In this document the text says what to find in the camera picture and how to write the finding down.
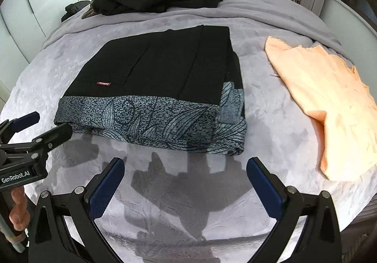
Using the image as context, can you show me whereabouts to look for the person's left hand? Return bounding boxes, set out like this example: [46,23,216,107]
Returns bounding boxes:
[9,186,30,230]

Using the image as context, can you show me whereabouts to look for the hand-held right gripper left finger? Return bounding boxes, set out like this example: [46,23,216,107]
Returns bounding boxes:
[29,157,126,263]

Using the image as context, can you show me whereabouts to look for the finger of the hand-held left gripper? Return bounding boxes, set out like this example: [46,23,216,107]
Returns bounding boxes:
[18,123,73,160]
[0,112,41,141]

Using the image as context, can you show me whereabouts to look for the orange cloth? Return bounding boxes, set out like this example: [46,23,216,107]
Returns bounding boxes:
[264,36,377,182]

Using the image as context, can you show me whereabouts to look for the brown cloth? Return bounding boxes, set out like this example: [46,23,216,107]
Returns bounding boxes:
[81,0,102,20]

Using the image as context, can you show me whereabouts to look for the dark cloth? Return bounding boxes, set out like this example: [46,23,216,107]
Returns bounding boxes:
[61,1,92,22]

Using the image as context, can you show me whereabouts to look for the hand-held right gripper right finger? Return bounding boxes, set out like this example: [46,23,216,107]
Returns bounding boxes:
[246,157,342,263]

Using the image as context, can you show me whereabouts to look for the black pants with patterned band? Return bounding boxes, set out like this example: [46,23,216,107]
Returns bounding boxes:
[54,24,247,157]

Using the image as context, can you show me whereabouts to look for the white wardrobe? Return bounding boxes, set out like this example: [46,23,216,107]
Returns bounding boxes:
[0,0,98,95]

